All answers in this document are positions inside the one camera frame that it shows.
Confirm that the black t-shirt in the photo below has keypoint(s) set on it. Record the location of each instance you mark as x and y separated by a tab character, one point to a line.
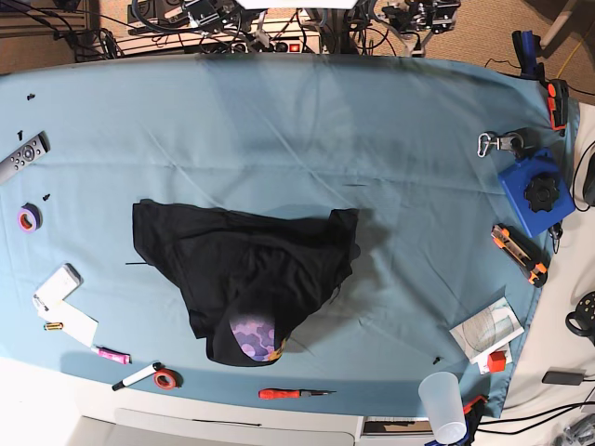
247	281

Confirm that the light blue table cloth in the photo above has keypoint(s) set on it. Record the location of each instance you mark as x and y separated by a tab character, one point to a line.
287	137

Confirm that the white power strip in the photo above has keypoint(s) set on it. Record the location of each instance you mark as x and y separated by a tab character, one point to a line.
291	40

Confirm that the white marker pen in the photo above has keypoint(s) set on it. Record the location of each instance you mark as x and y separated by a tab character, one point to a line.
138	376

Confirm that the silver carabiner clip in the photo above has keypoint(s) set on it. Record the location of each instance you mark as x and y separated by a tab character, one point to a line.
484	144

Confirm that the red tape roll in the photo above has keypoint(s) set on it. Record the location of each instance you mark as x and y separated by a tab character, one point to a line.
167	379

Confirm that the black zip tie on ledge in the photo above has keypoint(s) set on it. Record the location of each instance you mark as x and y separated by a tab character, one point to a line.
230	423

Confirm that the translucent plastic cup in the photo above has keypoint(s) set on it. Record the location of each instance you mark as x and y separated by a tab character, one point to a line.
441	400

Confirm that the pink tube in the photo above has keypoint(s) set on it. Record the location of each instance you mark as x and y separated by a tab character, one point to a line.
112	355

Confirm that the orange black utility knife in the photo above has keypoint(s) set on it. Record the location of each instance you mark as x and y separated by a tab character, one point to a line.
522	251

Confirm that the white power bank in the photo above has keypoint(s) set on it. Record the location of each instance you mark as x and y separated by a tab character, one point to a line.
56	288

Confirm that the small red cube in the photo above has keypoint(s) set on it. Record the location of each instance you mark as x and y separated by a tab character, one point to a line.
496	362

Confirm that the blue box with knob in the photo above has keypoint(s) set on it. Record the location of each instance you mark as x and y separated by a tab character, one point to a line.
537	192

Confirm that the white paper card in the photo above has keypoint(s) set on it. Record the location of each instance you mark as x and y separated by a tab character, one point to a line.
76	323

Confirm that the purple tape roll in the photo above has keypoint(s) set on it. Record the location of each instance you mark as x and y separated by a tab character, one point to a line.
30	218

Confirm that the gold AA battery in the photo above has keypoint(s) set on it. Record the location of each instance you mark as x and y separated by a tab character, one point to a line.
53	326

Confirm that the grey remote control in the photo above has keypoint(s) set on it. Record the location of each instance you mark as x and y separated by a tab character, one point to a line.
29	152

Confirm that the blue clamp tool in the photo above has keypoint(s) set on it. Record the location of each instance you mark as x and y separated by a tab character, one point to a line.
527	48

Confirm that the orange black tool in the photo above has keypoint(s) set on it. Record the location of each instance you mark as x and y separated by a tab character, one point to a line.
558	104

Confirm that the black power adapter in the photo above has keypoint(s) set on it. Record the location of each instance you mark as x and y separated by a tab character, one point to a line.
563	378

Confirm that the red handled screwdriver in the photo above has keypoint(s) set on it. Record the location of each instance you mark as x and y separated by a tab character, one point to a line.
280	394

